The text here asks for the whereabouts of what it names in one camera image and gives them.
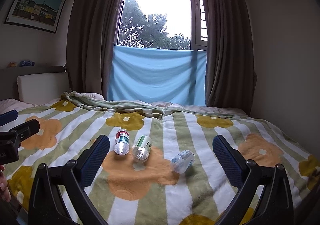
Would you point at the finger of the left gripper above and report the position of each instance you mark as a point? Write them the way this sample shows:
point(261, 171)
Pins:
point(21, 132)
point(8, 117)

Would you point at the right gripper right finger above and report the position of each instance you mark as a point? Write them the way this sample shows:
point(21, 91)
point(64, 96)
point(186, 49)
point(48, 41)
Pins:
point(275, 204)

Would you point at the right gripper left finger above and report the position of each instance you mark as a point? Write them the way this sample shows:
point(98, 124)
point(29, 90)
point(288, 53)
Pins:
point(46, 205)

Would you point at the red label plastic cup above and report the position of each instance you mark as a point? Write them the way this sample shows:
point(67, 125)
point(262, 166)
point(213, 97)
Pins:
point(122, 142)

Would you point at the green label plastic cup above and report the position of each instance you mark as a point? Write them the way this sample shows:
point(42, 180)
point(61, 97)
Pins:
point(141, 150)

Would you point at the person's left hand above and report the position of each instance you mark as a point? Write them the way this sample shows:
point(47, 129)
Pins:
point(4, 191)

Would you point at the pink pillow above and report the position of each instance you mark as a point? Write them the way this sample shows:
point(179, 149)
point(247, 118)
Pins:
point(12, 104)

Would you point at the orange toy on shelf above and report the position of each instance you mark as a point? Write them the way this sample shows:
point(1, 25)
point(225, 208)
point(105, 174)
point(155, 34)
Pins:
point(12, 65)

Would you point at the blue toy on shelf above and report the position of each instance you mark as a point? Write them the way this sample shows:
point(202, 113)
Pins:
point(26, 63)

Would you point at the framed town picture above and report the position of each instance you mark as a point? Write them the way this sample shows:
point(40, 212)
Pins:
point(37, 14)

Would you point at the floral striped blanket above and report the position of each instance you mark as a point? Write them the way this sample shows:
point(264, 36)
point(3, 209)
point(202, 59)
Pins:
point(126, 192)

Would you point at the light blue hanging cloth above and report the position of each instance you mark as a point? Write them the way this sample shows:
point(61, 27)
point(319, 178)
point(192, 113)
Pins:
point(152, 75)

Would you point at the right brown curtain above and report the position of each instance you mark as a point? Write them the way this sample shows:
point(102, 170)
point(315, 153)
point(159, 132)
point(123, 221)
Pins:
point(230, 77)

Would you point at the brown curtain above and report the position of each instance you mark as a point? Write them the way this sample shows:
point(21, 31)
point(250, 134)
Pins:
point(230, 77)
point(90, 44)

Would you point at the left brown curtain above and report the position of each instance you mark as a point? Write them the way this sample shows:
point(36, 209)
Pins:
point(90, 44)

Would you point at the window with frame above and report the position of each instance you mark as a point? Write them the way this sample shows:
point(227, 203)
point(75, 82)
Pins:
point(163, 24)

